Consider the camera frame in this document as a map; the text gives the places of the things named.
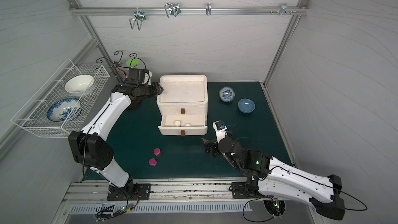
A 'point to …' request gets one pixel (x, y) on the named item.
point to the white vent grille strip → (81, 208)
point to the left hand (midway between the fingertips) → (160, 89)
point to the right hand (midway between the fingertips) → (210, 135)
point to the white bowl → (79, 84)
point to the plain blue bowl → (246, 105)
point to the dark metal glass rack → (118, 64)
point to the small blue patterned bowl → (226, 94)
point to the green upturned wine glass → (134, 62)
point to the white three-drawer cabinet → (183, 104)
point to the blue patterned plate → (65, 109)
